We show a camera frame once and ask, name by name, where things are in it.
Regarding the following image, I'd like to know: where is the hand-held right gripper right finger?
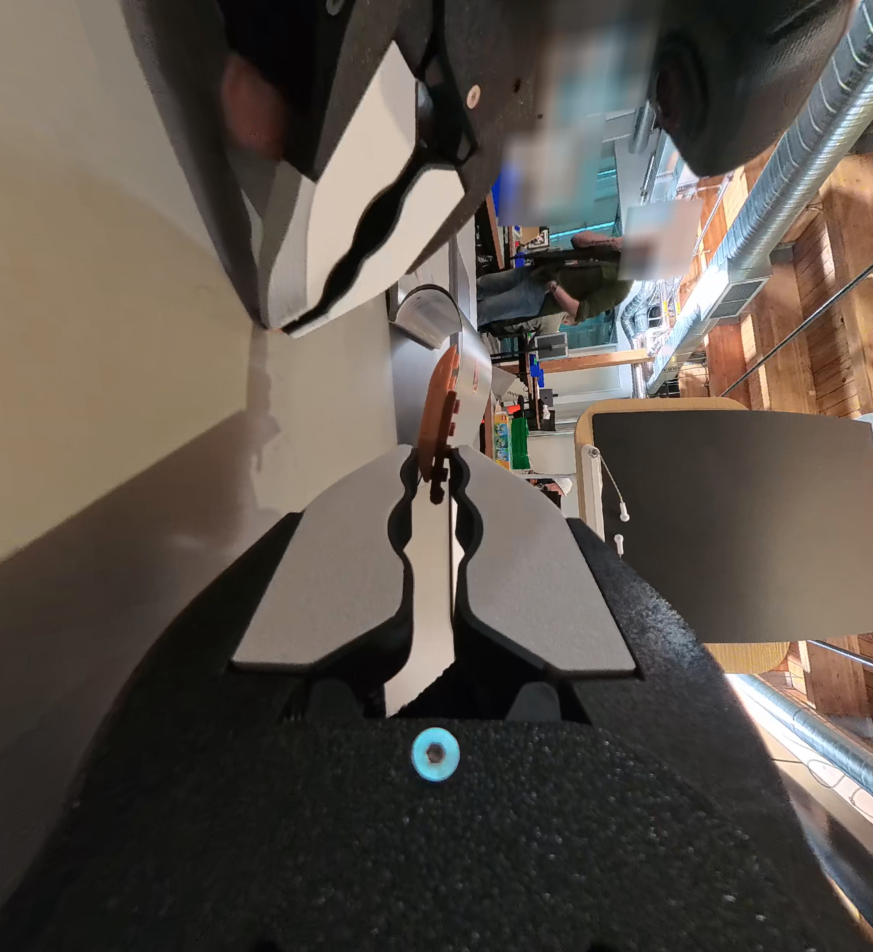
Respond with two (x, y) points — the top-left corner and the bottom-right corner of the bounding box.
(455, 447), (638, 678)

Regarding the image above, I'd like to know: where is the silver ventilation duct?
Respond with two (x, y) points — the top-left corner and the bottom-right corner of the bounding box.
(623, 0), (873, 346)
(727, 670), (873, 827)

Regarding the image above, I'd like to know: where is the brown brick assembly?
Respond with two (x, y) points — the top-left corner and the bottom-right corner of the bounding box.
(415, 340), (463, 507)

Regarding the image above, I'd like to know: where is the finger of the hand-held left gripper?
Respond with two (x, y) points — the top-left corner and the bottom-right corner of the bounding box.
(258, 41), (426, 331)
(285, 161), (470, 339)

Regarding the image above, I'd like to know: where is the brick instruction booklet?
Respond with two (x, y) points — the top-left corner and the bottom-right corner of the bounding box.
(389, 283), (497, 447)

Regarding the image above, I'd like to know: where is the person's left hand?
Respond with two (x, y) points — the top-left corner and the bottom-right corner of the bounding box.
(221, 53), (292, 162)

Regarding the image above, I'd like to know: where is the grey desk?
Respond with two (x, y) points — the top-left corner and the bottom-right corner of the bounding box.
(0, 0), (452, 952)

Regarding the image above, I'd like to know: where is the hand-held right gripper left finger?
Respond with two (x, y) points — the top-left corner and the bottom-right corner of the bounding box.
(232, 447), (412, 678)

